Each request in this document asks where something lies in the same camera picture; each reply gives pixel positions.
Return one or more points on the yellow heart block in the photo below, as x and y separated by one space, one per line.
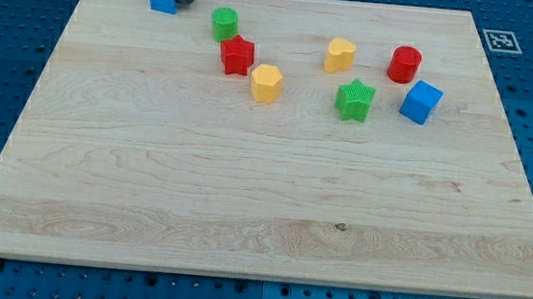
340 55

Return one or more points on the blue cube block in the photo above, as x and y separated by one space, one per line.
420 102

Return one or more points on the wooden board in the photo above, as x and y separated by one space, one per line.
135 150

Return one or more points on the yellow hexagon block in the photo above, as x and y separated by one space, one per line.
266 85

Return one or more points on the green star block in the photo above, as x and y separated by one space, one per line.
353 100

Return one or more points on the red star block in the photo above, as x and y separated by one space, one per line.
237 55

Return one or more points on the green cylinder block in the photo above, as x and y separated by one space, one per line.
224 24

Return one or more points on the red cylinder block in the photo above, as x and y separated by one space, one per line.
404 64

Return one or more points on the white fiducial marker tag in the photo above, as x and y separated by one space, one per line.
501 41

